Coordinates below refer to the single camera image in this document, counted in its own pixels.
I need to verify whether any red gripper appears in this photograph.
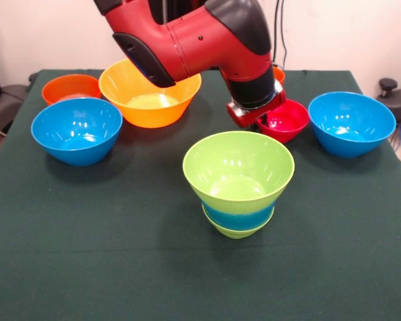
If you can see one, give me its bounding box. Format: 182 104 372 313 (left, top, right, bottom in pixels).
226 89 287 132

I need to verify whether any small pink bowl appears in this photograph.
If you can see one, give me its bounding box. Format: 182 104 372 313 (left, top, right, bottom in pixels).
256 98 310 144

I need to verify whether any large green bowl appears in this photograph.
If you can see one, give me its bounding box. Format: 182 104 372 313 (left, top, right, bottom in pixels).
182 130 296 214

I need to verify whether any orange cup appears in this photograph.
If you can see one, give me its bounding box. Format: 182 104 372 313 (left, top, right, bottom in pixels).
272 66 286 86

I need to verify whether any large blue bowl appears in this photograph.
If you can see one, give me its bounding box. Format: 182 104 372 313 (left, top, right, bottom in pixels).
30 97 124 167
308 91 397 159

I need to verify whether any small ribbed blue bowl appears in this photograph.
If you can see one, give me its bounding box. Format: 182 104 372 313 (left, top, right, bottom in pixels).
201 199 276 231

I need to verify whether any small green bowl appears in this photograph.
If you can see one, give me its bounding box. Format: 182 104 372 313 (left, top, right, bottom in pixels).
202 204 274 240

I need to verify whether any large yellow bowl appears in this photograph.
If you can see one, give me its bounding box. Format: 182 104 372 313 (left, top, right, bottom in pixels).
98 58 203 129

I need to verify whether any black chair base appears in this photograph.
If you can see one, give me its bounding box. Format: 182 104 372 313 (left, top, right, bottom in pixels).
376 78 401 150

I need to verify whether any orange bowl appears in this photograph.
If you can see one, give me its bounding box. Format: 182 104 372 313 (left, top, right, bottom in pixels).
41 74 102 106

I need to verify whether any dark green table cloth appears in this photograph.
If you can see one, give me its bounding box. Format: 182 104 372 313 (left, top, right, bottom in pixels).
0 68 401 321

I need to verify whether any grey base leg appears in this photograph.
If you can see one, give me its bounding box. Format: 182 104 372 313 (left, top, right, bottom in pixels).
0 85 29 126

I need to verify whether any black hanging cable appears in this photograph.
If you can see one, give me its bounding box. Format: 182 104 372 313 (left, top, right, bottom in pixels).
272 0 290 70

